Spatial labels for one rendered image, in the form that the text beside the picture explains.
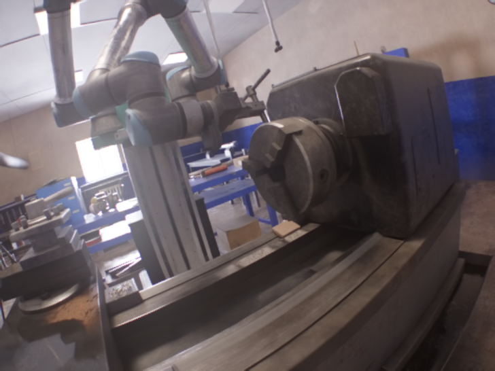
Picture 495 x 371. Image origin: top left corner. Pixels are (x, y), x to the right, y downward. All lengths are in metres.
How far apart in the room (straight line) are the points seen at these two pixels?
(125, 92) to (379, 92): 0.57
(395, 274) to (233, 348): 0.39
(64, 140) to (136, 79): 7.14
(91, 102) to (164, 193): 1.12
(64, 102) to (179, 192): 0.86
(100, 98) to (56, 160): 7.06
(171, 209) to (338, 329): 1.38
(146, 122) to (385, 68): 0.56
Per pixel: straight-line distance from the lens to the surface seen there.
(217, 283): 0.77
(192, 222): 1.73
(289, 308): 0.59
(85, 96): 0.69
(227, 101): 0.63
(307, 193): 0.62
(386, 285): 0.63
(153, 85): 0.61
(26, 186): 7.87
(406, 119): 0.74
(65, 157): 7.66
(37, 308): 0.79
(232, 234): 2.84
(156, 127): 0.58
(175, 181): 1.70
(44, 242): 0.80
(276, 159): 0.63
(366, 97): 0.65
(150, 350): 0.81
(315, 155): 0.61
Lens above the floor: 1.20
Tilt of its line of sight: 11 degrees down
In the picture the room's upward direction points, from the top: 14 degrees counter-clockwise
